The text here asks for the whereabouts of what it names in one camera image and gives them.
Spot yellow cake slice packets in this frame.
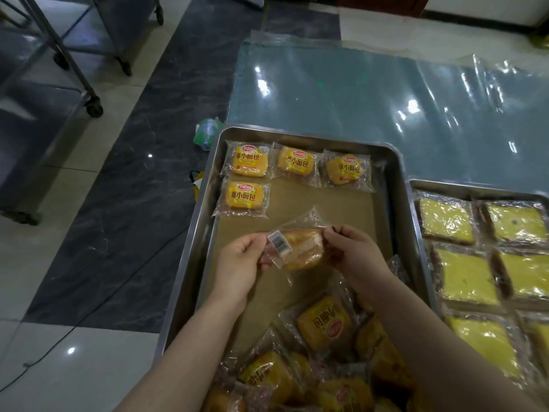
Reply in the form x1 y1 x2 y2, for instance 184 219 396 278
413 191 549 395

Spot person's right hand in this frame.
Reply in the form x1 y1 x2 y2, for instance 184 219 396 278
322 224 395 296

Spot metal trolley cart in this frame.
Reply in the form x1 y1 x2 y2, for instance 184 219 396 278
55 0 165 77
0 0 104 226

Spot plastic covered teal tablecloth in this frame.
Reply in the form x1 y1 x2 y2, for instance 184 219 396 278
227 31 549 193

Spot person's right forearm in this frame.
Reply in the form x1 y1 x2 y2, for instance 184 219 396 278
360 274 541 412

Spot person's left hand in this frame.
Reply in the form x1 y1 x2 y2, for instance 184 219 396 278
212 232 273 314

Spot black floor cable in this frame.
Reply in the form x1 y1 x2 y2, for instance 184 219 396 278
0 235 194 393

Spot person's left forearm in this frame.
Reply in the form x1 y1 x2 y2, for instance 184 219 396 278
113 295 245 412

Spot steel tray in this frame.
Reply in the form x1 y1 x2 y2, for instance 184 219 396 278
407 179 549 412
152 125 440 412

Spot dark wooden door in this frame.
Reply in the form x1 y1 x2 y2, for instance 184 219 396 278
336 0 432 18

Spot crumpled green plastic bag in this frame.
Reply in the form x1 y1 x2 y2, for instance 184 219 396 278
193 117 224 152

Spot small packaged bread bun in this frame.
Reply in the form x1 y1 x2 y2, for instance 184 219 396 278
221 140 275 179
319 149 374 193
261 208 331 275
270 142 323 187
213 177 272 219

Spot brown paper tray liner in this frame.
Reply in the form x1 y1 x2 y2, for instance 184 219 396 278
197 175 393 370

